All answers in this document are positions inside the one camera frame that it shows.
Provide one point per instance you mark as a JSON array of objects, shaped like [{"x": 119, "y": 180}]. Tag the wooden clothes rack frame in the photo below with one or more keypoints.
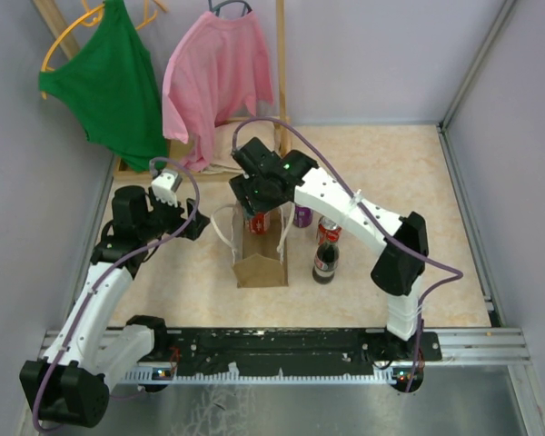
[{"x": 63, "y": 40}]

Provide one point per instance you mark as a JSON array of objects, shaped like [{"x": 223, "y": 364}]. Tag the grey clothes hanger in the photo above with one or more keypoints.
[{"x": 229, "y": 9}]

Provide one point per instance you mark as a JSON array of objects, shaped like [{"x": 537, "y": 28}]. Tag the brown burlap canvas bag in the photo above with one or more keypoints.
[{"x": 259, "y": 260}]

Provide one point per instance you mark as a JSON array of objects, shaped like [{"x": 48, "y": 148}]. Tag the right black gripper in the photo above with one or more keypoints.
[{"x": 241, "y": 185}]

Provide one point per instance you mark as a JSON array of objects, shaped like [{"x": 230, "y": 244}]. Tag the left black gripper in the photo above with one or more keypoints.
[{"x": 176, "y": 213}]

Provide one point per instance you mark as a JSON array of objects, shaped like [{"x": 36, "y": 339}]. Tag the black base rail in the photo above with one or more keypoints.
[{"x": 305, "y": 352}]

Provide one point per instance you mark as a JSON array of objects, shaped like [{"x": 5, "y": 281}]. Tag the green tank top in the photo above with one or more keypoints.
[{"x": 111, "y": 89}]

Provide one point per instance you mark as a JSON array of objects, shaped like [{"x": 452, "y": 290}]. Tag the cream folded cloth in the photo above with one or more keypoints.
[{"x": 222, "y": 161}]

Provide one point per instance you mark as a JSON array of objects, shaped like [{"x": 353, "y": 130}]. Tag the red cola can front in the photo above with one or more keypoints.
[{"x": 328, "y": 231}]

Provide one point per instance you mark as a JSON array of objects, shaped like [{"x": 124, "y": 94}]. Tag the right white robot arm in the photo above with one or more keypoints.
[{"x": 395, "y": 272}]

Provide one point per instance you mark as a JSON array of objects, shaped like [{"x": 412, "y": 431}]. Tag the dark cola bottle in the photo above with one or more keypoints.
[{"x": 325, "y": 262}]

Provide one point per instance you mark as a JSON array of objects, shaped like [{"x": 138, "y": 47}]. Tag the purple soda can left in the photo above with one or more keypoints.
[{"x": 302, "y": 216}]

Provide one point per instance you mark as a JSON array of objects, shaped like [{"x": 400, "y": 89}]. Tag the red cola can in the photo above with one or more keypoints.
[
  {"x": 260, "y": 223},
  {"x": 328, "y": 231}
]

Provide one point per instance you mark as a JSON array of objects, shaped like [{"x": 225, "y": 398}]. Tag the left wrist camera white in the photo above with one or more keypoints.
[{"x": 165, "y": 186}]

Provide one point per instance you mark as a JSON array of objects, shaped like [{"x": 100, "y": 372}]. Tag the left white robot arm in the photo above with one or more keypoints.
[{"x": 73, "y": 381}]

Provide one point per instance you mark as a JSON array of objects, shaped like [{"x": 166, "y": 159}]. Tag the pink t-shirt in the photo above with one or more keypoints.
[{"x": 218, "y": 68}]

